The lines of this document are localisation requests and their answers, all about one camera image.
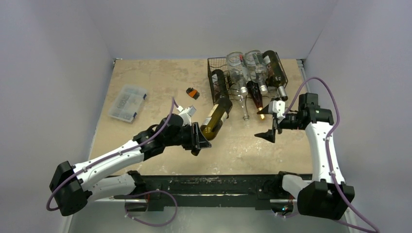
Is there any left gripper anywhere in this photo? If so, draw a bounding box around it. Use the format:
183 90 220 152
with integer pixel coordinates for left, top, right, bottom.
164 121 211 150

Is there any dark green wine bottle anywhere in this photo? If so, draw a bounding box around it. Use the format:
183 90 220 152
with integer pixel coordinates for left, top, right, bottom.
200 96 233 141

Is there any clear glass bottle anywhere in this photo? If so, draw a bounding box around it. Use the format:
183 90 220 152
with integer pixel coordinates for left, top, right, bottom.
226 51 248 97
245 50 268 95

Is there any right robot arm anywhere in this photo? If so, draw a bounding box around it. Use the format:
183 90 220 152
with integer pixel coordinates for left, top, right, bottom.
255 93 355 220

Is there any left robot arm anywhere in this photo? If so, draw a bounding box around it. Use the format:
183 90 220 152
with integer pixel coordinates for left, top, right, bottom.
46 114 211 216

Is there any clear slim empty bottle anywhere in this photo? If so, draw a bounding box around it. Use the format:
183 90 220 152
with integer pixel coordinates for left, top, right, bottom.
237 95 250 121

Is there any red bottle gold cap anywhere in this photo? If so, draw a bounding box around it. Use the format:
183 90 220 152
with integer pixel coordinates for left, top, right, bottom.
246 81 263 112

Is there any dark bottle upper far right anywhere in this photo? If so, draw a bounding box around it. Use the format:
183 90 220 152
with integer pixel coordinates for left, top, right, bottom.
263 50 288 101

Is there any green bottle silver cap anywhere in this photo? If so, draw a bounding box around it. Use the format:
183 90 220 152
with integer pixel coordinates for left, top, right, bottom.
211 69 229 103

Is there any orange hex key set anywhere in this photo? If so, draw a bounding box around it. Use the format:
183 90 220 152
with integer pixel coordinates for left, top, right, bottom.
186 87 200 100

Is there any clear plastic organizer box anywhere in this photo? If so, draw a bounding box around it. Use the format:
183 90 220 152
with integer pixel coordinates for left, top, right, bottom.
108 84 147 123

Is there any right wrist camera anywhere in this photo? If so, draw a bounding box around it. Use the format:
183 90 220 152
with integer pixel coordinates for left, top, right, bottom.
268 100 286 121

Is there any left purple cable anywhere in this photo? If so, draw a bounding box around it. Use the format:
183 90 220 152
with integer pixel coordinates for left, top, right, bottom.
46 97 179 227

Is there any purple cable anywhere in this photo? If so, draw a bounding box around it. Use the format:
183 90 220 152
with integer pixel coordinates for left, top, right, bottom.
46 97 179 227
274 77 380 233

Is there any black wire wine rack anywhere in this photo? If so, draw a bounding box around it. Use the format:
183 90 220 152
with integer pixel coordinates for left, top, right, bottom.
207 50 288 108

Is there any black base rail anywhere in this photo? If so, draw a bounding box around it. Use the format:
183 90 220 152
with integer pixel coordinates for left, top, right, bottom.
114 173 296 213

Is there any aluminium frame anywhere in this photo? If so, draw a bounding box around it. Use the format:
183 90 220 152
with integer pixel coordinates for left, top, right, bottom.
58 59 360 233

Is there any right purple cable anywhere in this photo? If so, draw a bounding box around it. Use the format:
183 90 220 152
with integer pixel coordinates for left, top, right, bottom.
274 77 380 233

